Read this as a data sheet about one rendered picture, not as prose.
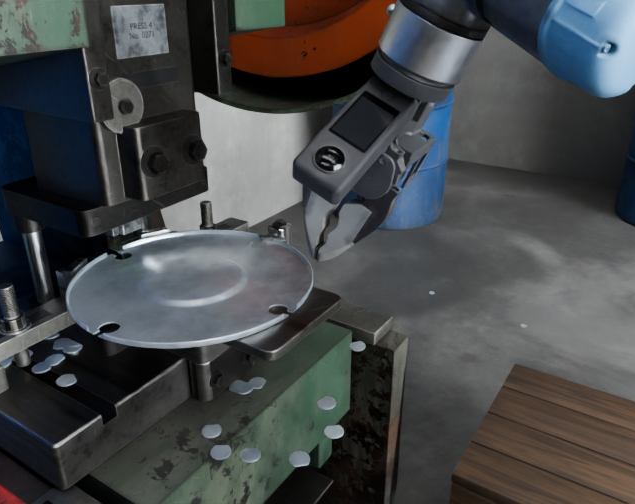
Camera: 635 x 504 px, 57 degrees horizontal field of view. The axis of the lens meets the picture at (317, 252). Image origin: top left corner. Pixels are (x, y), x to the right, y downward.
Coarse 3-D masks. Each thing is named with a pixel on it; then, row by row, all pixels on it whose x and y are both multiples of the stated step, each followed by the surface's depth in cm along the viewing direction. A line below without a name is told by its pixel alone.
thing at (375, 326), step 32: (160, 224) 112; (352, 320) 90; (384, 320) 90; (352, 352) 91; (384, 352) 87; (352, 384) 93; (384, 384) 90; (352, 416) 96; (384, 416) 92; (352, 448) 99; (384, 448) 95; (352, 480) 102; (384, 480) 97
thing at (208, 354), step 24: (312, 288) 70; (288, 312) 65; (312, 312) 65; (264, 336) 61; (288, 336) 61; (192, 360) 69; (216, 360) 71; (240, 360) 75; (192, 384) 71; (216, 384) 70
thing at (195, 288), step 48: (144, 240) 82; (192, 240) 83; (240, 240) 83; (96, 288) 70; (144, 288) 69; (192, 288) 69; (240, 288) 70; (288, 288) 70; (144, 336) 60; (192, 336) 60; (240, 336) 60
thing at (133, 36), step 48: (144, 0) 61; (144, 48) 63; (144, 96) 64; (192, 96) 70; (48, 144) 66; (96, 144) 61; (144, 144) 62; (192, 144) 67; (96, 192) 64; (144, 192) 64
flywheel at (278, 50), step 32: (288, 0) 92; (320, 0) 89; (352, 0) 87; (384, 0) 80; (256, 32) 95; (288, 32) 92; (320, 32) 87; (352, 32) 85; (256, 64) 96; (288, 64) 92; (320, 64) 89; (352, 64) 89
